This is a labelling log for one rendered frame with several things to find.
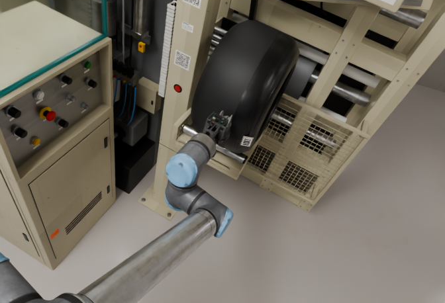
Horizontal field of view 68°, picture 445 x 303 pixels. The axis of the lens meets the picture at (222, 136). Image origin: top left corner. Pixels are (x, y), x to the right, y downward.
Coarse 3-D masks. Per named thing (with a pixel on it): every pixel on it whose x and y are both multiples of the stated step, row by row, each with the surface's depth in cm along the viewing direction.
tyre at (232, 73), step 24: (240, 24) 128; (264, 24) 136; (216, 48) 125; (240, 48) 121; (264, 48) 121; (288, 48) 125; (216, 72) 121; (240, 72) 119; (264, 72) 118; (288, 72) 127; (216, 96) 122; (240, 96) 120; (264, 96) 119; (192, 120) 140; (240, 120) 122; (264, 120) 162
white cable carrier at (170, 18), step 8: (168, 8) 130; (168, 16) 133; (168, 24) 135; (168, 32) 137; (168, 40) 140; (168, 48) 143; (168, 56) 145; (168, 64) 149; (160, 72) 153; (160, 80) 157; (160, 88) 160
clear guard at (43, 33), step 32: (0, 0) 86; (32, 0) 94; (64, 0) 105; (96, 0) 118; (0, 32) 90; (32, 32) 100; (64, 32) 111; (96, 32) 126; (0, 64) 95; (32, 64) 106; (0, 96) 99
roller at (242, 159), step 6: (186, 126) 157; (192, 126) 159; (186, 132) 158; (192, 132) 156; (216, 144) 154; (222, 150) 154; (228, 156) 155; (234, 156) 153; (240, 156) 153; (246, 156) 153; (240, 162) 154
